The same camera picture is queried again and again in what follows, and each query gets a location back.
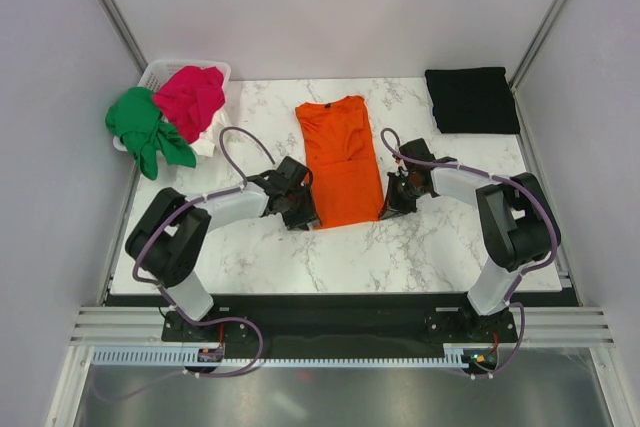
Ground orange t shirt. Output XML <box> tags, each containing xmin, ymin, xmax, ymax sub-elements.
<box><xmin>295</xmin><ymin>96</ymin><xmax>384</xmax><ymax>229</ymax></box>

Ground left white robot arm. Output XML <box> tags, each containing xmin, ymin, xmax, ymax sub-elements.
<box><xmin>125</xmin><ymin>156</ymin><xmax>320</xmax><ymax>340</ymax></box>

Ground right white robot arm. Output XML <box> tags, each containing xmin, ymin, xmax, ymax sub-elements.
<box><xmin>379</xmin><ymin>138</ymin><xmax>561</xmax><ymax>341</ymax></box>

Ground white t shirt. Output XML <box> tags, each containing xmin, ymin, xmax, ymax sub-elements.
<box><xmin>190</xmin><ymin>105</ymin><xmax>233</xmax><ymax>158</ymax></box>

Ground folded black t shirt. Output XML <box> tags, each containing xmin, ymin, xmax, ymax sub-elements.
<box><xmin>425</xmin><ymin>66</ymin><xmax>520</xmax><ymax>135</ymax></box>

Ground red t shirt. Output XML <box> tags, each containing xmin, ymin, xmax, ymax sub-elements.
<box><xmin>152</xmin><ymin>66</ymin><xmax>225</xmax><ymax>144</ymax></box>

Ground green t shirt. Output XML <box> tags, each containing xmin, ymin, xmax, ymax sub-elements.
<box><xmin>105</xmin><ymin>87</ymin><xmax>197</xmax><ymax>181</ymax></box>

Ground white laundry basket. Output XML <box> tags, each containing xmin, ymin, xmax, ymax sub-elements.
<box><xmin>113</xmin><ymin>59</ymin><xmax>234</xmax><ymax>153</ymax></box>

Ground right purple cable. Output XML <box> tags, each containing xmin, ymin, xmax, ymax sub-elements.
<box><xmin>380</xmin><ymin>127</ymin><xmax>562</xmax><ymax>381</ymax></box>

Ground white slotted cable duct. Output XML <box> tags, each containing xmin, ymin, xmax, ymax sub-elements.
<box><xmin>92</xmin><ymin>346</ymin><xmax>468</xmax><ymax>368</ymax></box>

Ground aluminium frame rail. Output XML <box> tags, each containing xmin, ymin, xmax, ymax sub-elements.
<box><xmin>70</xmin><ymin>307</ymin><xmax>614</xmax><ymax>348</ymax></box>

